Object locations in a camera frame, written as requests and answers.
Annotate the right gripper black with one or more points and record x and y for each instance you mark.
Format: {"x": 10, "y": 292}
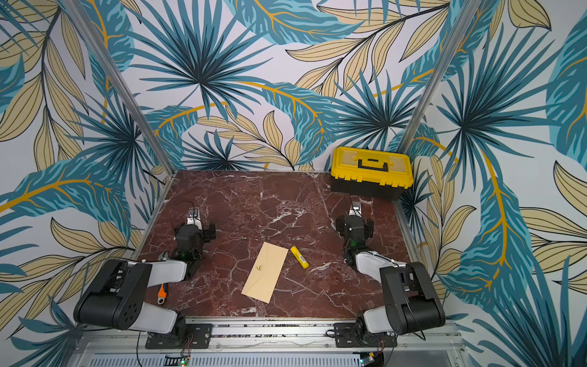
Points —
{"x": 355, "y": 222}

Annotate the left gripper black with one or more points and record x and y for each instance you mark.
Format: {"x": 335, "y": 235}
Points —
{"x": 209, "y": 233}

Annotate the manila paper envelope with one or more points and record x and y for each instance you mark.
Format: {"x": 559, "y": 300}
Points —
{"x": 264, "y": 275}

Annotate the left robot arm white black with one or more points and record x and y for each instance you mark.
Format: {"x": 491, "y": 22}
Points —
{"x": 115, "y": 299}

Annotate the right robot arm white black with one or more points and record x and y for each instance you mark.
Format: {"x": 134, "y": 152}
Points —
{"x": 411, "y": 303}

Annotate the yellow black toolbox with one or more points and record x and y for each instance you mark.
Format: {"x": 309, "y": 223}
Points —
{"x": 369, "y": 173}

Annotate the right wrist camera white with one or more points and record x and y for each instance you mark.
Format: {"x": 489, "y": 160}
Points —
{"x": 355, "y": 209}

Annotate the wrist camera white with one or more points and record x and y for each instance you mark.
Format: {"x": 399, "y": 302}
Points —
{"x": 355, "y": 209}
{"x": 193, "y": 216}

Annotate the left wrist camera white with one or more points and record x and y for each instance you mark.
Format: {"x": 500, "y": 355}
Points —
{"x": 193, "y": 216}

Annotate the orange handled wrench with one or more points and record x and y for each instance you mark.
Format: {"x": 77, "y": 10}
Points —
{"x": 162, "y": 294}

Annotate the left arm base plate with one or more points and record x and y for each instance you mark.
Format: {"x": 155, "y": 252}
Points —
{"x": 185, "y": 336}

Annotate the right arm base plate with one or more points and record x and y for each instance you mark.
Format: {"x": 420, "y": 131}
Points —
{"x": 355, "y": 335}

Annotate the aluminium front rail frame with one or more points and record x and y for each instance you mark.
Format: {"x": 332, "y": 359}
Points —
{"x": 254, "y": 341}

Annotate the left corner aluminium post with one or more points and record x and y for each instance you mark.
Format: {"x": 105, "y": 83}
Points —
{"x": 81, "y": 21}

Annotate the corner aluminium post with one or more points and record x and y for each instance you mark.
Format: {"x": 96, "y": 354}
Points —
{"x": 81, "y": 21}
{"x": 446, "y": 55}

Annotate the right corner aluminium post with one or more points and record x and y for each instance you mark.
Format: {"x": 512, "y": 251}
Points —
{"x": 446, "y": 55}

